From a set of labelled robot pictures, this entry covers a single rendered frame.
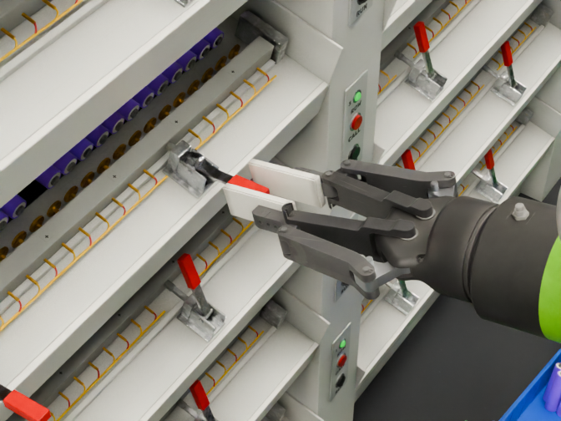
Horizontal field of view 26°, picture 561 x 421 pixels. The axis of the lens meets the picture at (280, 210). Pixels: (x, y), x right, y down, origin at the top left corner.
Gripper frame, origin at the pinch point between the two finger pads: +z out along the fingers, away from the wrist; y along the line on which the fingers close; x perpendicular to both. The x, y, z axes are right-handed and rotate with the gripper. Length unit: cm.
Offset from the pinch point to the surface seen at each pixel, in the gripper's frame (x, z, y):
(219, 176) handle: 0.7, 5.4, -0.3
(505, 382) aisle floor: -78, 14, 51
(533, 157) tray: -59, 23, 82
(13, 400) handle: 0.6, 3.5, -26.9
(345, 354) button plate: -48, 19, 24
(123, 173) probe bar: 3.3, 10.9, -5.4
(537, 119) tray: -57, 25, 88
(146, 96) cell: 5.0, 14.7, 2.7
